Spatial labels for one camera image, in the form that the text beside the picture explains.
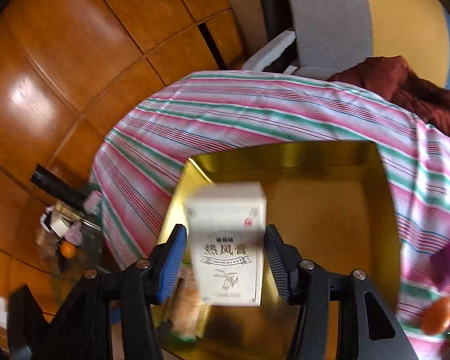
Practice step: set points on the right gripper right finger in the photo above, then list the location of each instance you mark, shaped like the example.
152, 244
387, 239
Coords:
281, 262

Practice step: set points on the gold metal tin tray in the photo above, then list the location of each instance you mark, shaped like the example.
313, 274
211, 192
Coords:
331, 201

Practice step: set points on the green wrapped cracker pack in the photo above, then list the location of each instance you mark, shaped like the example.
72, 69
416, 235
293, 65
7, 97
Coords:
187, 312

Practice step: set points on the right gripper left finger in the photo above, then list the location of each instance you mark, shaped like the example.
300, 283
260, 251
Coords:
145, 283

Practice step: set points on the black tube on side table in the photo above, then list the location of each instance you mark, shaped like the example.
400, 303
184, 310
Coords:
49, 183

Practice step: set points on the grey yellow blue chair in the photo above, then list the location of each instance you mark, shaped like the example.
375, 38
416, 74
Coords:
316, 38

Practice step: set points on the white medicine box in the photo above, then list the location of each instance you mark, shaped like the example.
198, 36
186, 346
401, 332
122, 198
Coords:
226, 227

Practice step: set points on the dark red garment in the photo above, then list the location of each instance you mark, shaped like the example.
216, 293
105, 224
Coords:
393, 79

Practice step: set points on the orange on side table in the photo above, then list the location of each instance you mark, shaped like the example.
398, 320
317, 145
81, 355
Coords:
67, 250

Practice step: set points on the purple snack packet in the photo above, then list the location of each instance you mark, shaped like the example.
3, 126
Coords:
440, 262

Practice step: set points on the wooden wardrobe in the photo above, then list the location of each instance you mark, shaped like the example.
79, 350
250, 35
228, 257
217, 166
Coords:
69, 71

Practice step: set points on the round glass side table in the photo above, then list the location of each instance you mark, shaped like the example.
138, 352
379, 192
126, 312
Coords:
84, 229

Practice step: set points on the striped pink green tablecloth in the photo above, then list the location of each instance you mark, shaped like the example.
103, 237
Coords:
139, 163

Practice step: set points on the orange tangerine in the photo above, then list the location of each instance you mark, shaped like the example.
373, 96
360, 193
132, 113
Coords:
436, 319

